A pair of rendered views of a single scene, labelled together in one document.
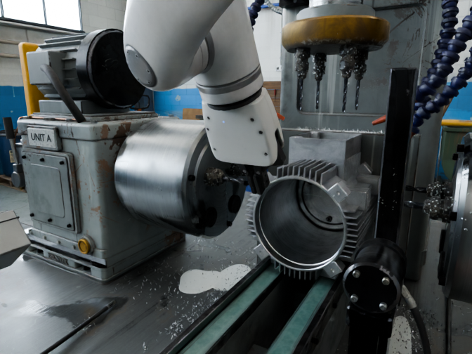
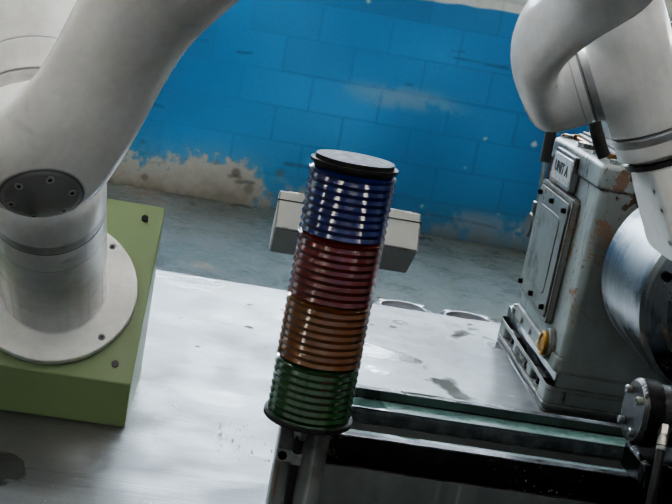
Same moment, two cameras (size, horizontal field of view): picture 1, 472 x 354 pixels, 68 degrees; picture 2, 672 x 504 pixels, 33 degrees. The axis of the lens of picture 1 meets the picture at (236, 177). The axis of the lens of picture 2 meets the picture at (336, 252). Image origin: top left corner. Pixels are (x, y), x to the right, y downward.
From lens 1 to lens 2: 0.88 m
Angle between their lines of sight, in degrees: 53
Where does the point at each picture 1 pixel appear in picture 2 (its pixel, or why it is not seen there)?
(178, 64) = (535, 109)
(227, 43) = (618, 96)
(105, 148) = (614, 205)
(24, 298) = (448, 374)
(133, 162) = (626, 234)
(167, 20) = (516, 72)
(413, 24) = not seen: outside the picture
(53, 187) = (547, 245)
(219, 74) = (615, 127)
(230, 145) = (648, 221)
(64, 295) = (488, 393)
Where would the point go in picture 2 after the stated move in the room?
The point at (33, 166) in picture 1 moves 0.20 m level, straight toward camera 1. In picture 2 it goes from (543, 207) to (503, 221)
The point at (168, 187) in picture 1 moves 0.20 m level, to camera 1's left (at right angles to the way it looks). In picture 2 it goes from (636, 279) to (525, 234)
